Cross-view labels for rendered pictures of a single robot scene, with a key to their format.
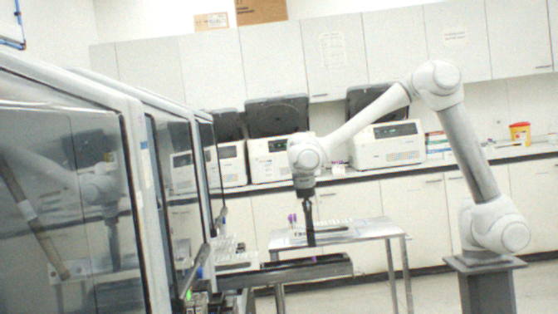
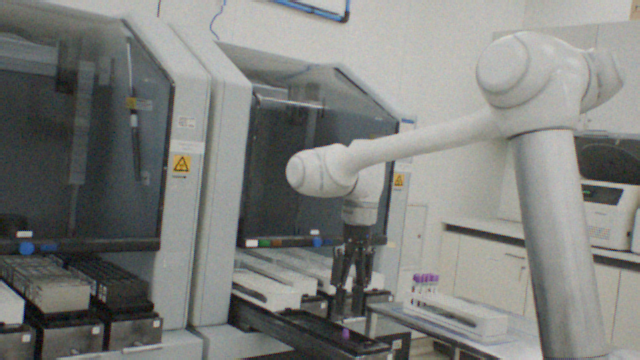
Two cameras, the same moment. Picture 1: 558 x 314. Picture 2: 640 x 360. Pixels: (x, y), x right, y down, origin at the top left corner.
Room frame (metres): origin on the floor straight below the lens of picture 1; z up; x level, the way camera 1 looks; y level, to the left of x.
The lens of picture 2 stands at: (1.10, -1.24, 1.28)
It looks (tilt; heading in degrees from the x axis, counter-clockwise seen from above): 3 degrees down; 50
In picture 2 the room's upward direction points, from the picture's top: 6 degrees clockwise
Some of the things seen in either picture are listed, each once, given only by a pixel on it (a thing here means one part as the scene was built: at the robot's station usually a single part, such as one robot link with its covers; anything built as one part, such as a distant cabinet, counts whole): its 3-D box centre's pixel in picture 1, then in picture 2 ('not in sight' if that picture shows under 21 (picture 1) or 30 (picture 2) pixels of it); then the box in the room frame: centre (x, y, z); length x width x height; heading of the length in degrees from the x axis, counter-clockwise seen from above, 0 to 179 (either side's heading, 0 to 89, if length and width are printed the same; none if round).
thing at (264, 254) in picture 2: not in sight; (259, 258); (2.47, 0.69, 0.83); 0.30 x 0.10 x 0.06; 91
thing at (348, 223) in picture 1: (320, 230); (452, 313); (2.56, -0.16, 0.85); 0.30 x 0.10 x 0.06; 88
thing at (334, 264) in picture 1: (268, 274); (292, 326); (2.17, 0.08, 0.78); 0.73 x 0.14 x 0.09; 91
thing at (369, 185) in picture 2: (301, 152); (360, 170); (2.19, -0.10, 1.23); 0.13 x 0.11 x 0.16; 4
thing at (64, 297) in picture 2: (201, 308); (64, 298); (1.62, 0.27, 0.85); 0.12 x 0.02 x 0.06; 1
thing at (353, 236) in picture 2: (305, 198); (355, 241); (2.20, -0.10, 1.05); 0.08 x 0.07 x 0.09; 1
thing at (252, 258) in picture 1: (221, 267); (257, 290); (2.17, 0.26, 0.83); 0.30 x 0.10 x 0.06; 91
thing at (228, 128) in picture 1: (212, 149); (604, 188); (4.77, 0.52, 1.22); 0.62 x 0.56 x 0.64; 179
